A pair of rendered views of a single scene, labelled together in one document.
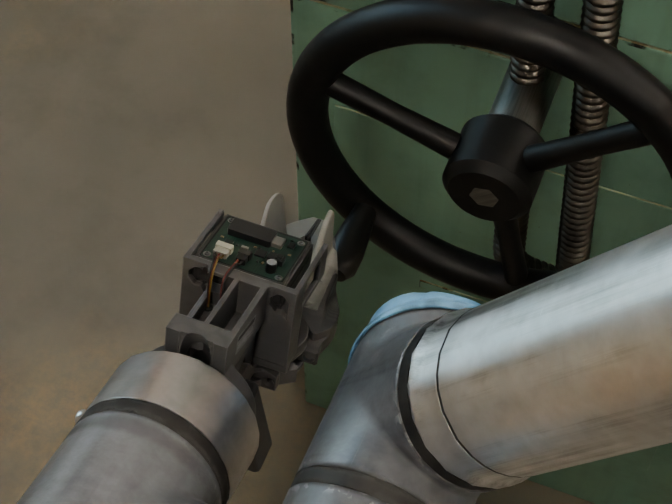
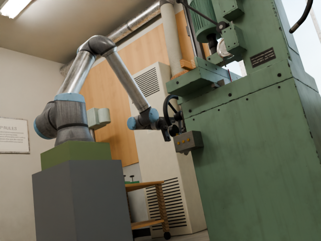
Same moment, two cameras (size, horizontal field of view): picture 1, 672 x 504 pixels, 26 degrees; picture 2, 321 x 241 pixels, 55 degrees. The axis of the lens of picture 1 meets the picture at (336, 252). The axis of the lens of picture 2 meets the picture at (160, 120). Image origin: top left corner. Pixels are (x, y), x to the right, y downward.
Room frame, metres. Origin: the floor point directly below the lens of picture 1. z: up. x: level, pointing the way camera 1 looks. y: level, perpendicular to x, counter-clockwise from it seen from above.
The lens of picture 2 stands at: (0.97, -1.92, 0.30)
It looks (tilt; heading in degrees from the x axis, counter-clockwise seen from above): 15 degrees up; 106
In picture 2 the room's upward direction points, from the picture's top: 11 degrees counter-clockwise
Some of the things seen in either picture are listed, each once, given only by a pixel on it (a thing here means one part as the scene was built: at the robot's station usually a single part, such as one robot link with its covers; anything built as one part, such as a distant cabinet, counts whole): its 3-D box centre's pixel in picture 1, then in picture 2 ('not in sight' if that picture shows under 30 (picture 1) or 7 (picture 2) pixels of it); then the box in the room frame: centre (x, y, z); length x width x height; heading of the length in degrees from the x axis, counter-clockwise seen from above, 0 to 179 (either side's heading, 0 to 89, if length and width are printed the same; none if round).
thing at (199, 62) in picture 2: not in sight; (226, 74); (0.90, -0.26, 0.93); 0.60 x 0.02 x 0.06; 69
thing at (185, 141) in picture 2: not in sight; (187, 141); (0.64, -0.42, 0.58); 0.12 x 0.08 x 0.08; 159
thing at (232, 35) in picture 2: not in sight; (234, 40); (0.99, -0.44, 1.02); 0.09 x 0.07 x 0.12; 69
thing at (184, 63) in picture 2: not in sight; (211, 74); (0.83, -0.34, 0.92); 0.54 x 0.02 x 0.04; 69
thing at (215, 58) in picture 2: not in sight; (220, 60); (0.89, -0.24, 1.03); 0.14 x 0.07 x 0.09; 159
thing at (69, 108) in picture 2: not in sight; (69, 111); (0.13, -0.63, 0.83); 0.17 x 0.15 x 0.18; 157
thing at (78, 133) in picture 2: not in sight; (73, 137); (0.14, -0.63, 0.70); 0.19 x 0.19 x 0.10
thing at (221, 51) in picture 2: not in sight; (227, 47); (0.95, -0.39, 1.02); 0.12 x 0.03 x 0.12; 159
